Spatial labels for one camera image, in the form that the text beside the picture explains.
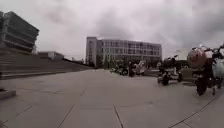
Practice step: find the tiered grey building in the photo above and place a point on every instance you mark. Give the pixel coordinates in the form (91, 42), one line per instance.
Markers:
(16, 33)

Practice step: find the low stone kerb block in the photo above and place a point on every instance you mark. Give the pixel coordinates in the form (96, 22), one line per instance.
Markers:
(6, 93)

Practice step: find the row of parked scooters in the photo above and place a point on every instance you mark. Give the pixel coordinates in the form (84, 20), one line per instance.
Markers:
(131, 68)

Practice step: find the low pale building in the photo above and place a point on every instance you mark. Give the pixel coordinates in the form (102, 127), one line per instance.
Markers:
(50, 55)

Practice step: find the grey paved plaza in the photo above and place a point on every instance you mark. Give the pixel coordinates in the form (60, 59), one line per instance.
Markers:
(100, 100)

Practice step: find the dark parked scooter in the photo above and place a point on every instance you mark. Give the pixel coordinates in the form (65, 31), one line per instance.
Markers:
(169, 71)

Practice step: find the scooter with orange-brown front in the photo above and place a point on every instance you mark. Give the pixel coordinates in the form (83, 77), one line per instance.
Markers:
(201, 71)

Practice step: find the glass-fronted office building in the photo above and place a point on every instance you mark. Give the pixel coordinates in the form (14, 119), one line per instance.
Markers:
(123, 50)

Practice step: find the wide stone steps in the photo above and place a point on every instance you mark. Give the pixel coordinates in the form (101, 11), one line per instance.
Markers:
(30, 65)

